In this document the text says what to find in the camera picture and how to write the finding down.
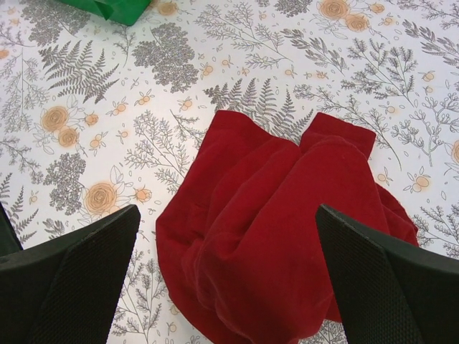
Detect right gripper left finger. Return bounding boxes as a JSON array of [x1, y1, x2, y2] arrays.
[[1, 204, 140, 343]]

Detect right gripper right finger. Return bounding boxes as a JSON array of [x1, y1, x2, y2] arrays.
[[316, 205, 458, 344]]

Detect red t shirt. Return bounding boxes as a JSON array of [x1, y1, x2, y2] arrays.
[[156, 110, 417, 343]]

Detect green plastic tray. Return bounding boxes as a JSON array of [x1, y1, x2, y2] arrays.
[[60, 0, 151, 26]]

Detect floral patterned table mat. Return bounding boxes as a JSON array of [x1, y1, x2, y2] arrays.
[[1, 1, 458, 343]]

